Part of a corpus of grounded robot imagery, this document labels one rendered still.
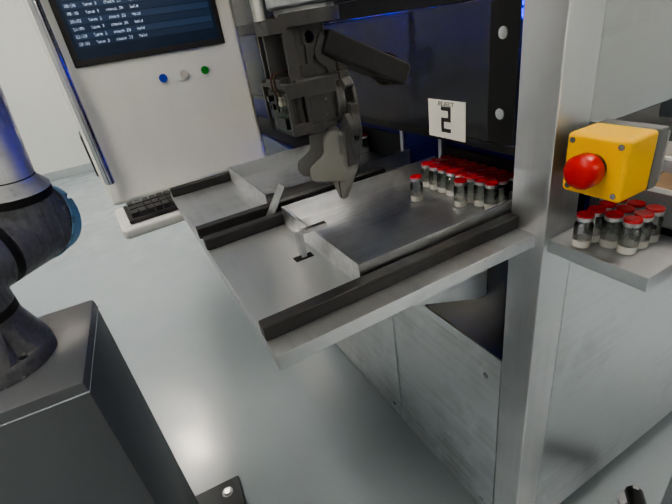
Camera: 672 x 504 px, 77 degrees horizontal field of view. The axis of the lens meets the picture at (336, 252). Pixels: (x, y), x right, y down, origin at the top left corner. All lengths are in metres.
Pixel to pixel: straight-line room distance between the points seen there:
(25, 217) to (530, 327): 0.80
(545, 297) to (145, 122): 1.11
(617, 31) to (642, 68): 0.09
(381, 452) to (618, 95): 1.14
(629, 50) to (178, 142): 1.12
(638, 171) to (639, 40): 0.19
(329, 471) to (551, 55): 1.22
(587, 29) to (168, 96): 1.07
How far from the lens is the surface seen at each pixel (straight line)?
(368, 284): 0.52
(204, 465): 1.58
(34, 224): 0.81
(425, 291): 0.54
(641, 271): 0.61
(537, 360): 0.80
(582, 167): 0.55
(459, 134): 0.71
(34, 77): 5.93
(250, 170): 1.07
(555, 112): 0.60
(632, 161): 0.56
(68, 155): 6.00
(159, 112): 1.37
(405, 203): 0.77
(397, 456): 1.44
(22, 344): 0.80
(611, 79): 0.67
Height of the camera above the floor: 1.19
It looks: 29 degrees down
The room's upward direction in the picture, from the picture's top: 9 degrees counter-clockwise
